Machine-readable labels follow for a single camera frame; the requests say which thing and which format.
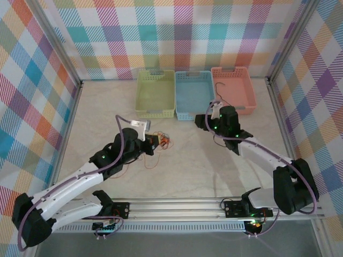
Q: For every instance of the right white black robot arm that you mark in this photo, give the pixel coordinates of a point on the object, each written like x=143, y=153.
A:
x=262, y=156

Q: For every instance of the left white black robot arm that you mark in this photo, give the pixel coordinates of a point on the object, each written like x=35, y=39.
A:
x=72, y=184

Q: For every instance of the pink perforated plastic basket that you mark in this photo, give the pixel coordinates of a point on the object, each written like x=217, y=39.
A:
x=238, y=88

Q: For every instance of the blue perforated plastic basket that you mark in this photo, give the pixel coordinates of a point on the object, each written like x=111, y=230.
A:
x=195, y=93

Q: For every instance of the green perforated plastic basket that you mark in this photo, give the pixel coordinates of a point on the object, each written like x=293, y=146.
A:
x=154, y=93

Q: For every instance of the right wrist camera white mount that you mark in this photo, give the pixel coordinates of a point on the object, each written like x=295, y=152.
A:
x=217, y=107

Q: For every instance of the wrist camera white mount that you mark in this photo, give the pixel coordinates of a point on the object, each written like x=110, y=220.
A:
x=139, y=128
x=217, y=107

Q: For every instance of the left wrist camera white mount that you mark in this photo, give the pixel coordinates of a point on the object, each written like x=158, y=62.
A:
x=139, y=128

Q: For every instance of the aluminium frame side rail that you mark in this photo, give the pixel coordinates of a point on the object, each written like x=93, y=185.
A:
x=74, y=103
x=278, y=107

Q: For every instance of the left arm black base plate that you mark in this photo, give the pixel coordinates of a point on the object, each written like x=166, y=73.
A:
x=122, y=210

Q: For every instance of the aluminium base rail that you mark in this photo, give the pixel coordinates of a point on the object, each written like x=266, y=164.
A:
x=174, y=207

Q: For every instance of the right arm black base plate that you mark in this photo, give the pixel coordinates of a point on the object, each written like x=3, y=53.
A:
x=233, y=208

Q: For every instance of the aluminium frame post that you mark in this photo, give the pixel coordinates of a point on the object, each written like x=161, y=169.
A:
x=290, y=40
x=59, y=45

